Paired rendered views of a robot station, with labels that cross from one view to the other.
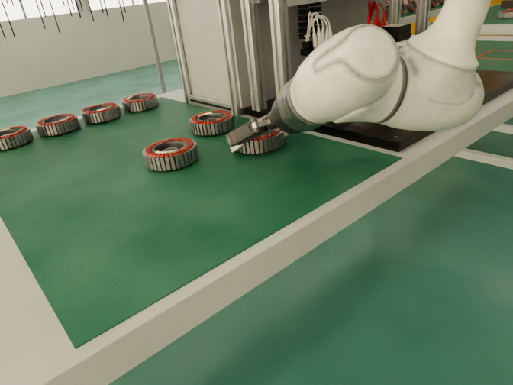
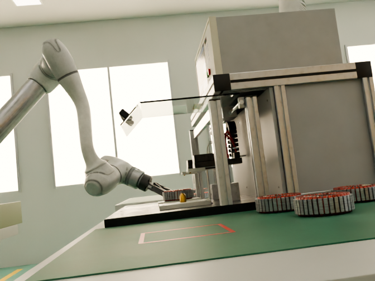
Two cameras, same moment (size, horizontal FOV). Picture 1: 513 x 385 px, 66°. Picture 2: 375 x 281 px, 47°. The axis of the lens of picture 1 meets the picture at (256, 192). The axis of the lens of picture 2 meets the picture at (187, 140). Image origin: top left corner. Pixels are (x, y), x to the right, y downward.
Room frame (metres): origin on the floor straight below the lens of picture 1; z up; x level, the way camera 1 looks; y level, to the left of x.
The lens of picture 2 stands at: (1.88, -1.60, 0.84)
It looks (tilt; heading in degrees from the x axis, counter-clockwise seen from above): 6 degrees up; 122
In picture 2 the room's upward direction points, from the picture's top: 6 degrees counter-clockwise
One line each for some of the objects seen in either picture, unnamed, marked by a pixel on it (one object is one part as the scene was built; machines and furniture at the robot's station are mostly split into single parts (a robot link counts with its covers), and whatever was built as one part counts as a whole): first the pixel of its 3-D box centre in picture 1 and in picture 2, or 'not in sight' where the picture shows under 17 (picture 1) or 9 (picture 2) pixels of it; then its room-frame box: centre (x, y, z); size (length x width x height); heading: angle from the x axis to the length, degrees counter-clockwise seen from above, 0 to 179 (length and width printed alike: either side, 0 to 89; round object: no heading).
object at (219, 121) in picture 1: (211, 122); not in sight; (0.97, 0.09, 0.77); 0.11 x 0.11 x 0.04
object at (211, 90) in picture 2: not in sight; (262, 101); (1.32, -0.21, 1.09); 0.68 x 0.44 x 0.05; 127
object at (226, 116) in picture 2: not in sight; (227, 112); (1.27, -0.39, 1.05); 0.06 x 0.04 x 0.04; 127
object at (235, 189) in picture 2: not in sight; (229, 192); (1.26, -0.41, 0.80); 0.07 x 0.05 x 0.06; 127
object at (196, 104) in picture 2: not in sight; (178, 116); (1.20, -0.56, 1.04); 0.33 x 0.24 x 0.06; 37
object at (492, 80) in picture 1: (387, 93); (186, 207); (1.08, -0.39, 0.76); 0.64 x 0.47 x 0.02; 127
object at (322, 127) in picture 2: not in sight; (330, 140); (1.58, -0.42, 0.91); 0.28 x 0.03 x 0.32; 37
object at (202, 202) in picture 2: not in sight; (183, 204); (1.14, -0.50, 0.78); 0.15 x 0.15 x 0.01; 37
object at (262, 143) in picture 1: (258, 137); not in sight; (0.82, -0.02, 0.77); 0.11 x 0.11 x 0.04
